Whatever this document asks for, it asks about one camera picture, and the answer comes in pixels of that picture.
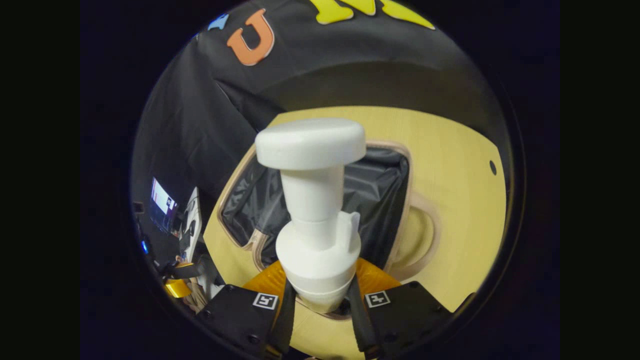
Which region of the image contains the computer monitor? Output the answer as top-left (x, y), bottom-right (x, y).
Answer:
top-left (149, 176), bottom-right (179, 235)

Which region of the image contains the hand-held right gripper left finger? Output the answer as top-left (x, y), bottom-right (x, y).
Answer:
top-left (195, 259), bottom-right (299, 360)

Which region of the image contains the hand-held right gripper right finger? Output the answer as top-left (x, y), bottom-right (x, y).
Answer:
top-left (346, 257), bottom-right (453, 360)

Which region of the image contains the white device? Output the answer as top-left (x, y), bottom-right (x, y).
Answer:
top-left (179, 186), bottom-right (203, 251)

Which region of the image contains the black backdrop cloth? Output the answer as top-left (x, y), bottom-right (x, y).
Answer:
top-left (131, 0), bottom-right (511, 211)

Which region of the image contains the white pump bottle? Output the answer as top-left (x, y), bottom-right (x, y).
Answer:
top-left (255, 118), bottom-right (367, 315)

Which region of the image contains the beige pink suitcase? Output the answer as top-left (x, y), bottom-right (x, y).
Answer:
top-left (217, 140), bottom-right (443, 321)

